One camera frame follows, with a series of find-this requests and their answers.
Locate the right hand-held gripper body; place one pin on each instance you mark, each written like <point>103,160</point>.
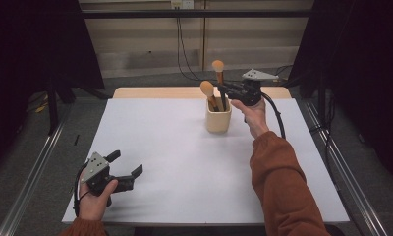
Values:
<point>248,93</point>

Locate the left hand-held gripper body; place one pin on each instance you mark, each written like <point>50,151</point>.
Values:
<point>98,178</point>

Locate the large makeup brush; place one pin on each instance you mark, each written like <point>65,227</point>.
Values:
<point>207,88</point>

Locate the small makeup brush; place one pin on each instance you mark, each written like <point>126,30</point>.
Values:
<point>218,65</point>

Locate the beige square cup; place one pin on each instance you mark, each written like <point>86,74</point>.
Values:
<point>217,123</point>

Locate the person's right hand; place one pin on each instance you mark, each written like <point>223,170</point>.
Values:
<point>255,116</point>

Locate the person's left hand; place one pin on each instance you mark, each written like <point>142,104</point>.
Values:
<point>93,205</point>

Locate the small black floor piece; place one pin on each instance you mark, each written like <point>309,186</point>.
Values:
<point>76,139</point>

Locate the white table sheet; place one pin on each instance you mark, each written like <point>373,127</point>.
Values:
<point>184,180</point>

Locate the black stand pole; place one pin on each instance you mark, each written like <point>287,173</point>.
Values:
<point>52,111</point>

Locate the black horizontal crossbar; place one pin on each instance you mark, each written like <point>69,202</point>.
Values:
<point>184,13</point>

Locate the yellow floor tape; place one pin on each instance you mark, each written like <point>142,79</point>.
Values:
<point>40,108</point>

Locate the black curtain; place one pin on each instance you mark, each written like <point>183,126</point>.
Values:
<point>364,65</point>
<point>27,49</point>

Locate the tan vertical wall strip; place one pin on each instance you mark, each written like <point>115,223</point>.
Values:
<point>203,39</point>

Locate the metal floor rail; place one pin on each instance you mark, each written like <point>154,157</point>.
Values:
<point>364,203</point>
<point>30,183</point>

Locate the white wall socket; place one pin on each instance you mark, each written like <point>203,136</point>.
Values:
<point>182,4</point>

